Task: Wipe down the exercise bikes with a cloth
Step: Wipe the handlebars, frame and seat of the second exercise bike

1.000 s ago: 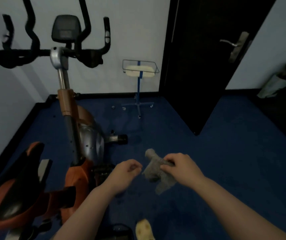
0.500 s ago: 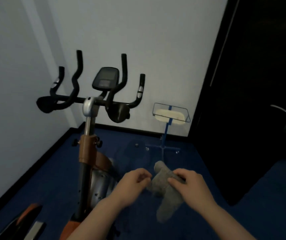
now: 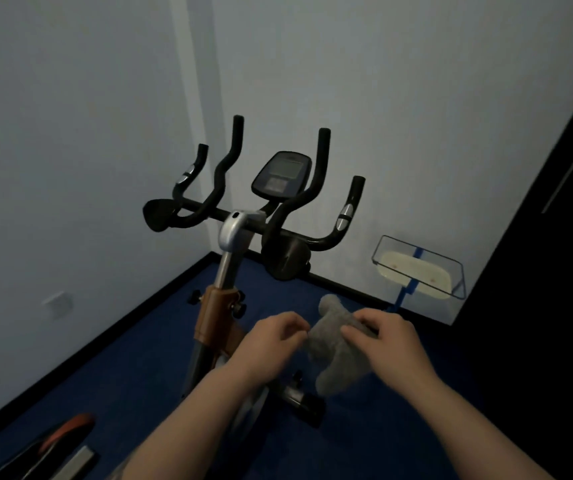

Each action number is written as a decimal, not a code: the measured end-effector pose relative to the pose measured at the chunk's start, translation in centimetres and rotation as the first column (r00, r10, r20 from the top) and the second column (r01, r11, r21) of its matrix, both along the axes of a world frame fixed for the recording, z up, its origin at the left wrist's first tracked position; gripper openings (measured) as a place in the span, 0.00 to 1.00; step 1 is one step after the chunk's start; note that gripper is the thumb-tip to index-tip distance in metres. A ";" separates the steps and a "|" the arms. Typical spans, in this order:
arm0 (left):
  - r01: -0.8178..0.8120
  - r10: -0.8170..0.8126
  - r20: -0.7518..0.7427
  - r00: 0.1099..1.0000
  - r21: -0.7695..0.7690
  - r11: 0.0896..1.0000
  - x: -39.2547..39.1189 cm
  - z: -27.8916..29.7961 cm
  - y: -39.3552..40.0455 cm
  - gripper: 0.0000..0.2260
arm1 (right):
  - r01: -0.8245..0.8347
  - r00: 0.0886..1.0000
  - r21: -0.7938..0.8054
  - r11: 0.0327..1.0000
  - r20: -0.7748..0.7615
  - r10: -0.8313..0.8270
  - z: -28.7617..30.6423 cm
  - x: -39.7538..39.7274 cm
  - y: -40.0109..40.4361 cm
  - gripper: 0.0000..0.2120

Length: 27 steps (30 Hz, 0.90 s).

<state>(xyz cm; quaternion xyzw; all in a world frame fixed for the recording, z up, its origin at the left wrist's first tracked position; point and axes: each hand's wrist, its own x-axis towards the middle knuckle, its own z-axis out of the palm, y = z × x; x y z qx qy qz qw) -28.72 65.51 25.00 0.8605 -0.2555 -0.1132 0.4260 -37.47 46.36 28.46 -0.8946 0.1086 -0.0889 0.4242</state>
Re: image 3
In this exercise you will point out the white wall socket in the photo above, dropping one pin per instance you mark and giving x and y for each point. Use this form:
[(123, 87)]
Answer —
[(57, 305)]

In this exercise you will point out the person's right forearm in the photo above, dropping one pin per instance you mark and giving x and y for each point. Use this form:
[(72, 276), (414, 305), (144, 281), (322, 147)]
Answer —
[(471, 428)]

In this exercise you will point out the dark door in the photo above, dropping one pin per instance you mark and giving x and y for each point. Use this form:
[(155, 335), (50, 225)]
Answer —
[(541, 304)]

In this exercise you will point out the person's right thumb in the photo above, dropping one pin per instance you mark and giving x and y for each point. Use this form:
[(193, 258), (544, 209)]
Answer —
[(354, 339)]

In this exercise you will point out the blue flat mop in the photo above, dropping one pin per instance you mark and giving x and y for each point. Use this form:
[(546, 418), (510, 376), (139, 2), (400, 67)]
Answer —
[(419, 272)]

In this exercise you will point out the person's left forearm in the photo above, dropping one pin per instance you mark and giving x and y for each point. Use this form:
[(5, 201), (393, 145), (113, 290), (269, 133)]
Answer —
[(186, 428)]

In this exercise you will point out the black and orange bike saddle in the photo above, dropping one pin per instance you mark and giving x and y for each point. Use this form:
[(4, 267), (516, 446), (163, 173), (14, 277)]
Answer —
[(46, 452)]

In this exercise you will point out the exercise bike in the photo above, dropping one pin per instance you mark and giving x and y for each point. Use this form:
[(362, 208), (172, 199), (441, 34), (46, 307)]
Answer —
[(246, 274)]

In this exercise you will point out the person's left thumb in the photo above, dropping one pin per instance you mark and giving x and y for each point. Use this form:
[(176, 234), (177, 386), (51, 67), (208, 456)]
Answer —
[(297, 337)]

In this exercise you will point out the person's right hand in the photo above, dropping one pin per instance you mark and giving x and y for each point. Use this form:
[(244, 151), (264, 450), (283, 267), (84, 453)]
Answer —
[(396, 347)]

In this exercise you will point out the grey cleaning cloth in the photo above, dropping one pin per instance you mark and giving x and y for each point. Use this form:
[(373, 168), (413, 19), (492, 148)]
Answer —
[(335, 352)]

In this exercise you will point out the black bike display console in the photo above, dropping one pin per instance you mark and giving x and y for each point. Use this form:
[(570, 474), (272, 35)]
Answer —
[(281, 175)]

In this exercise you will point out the person's left hand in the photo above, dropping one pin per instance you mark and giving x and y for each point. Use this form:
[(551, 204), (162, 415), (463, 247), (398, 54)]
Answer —
[(266, 348)]

